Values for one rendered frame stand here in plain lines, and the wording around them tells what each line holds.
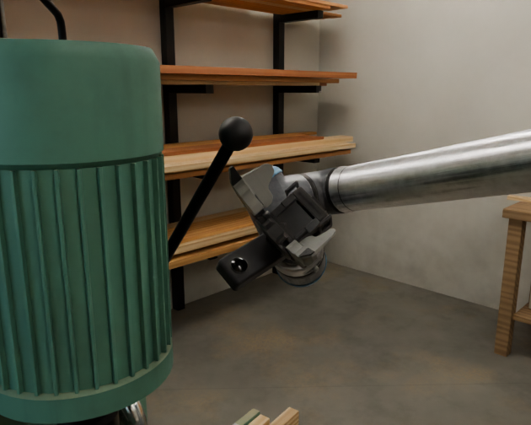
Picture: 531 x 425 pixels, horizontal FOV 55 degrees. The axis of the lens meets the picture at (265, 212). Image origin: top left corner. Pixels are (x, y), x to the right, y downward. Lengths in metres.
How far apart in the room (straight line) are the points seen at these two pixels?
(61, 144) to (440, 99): 3.55
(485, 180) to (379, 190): 0.19
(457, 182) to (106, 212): 0.53
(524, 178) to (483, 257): 3.12
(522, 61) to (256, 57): 1.76
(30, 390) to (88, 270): 0.12
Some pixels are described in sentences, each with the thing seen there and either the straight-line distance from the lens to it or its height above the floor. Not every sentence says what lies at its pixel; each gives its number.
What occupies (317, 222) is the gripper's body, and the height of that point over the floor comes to 1.30.
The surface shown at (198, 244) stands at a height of 0.60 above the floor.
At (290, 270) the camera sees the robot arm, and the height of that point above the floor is 1.20.
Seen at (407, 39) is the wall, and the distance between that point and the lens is 4.00.
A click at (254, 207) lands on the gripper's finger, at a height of 1.32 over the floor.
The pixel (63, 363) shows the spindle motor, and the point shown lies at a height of 1.25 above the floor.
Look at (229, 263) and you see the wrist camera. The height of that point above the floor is 1.24.
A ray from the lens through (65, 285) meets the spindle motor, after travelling 0.43.
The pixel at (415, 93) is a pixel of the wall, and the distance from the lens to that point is 3.95.
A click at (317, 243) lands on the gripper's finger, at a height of 1.28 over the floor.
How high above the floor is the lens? 1.47
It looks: 13 degrees down
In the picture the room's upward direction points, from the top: straight up
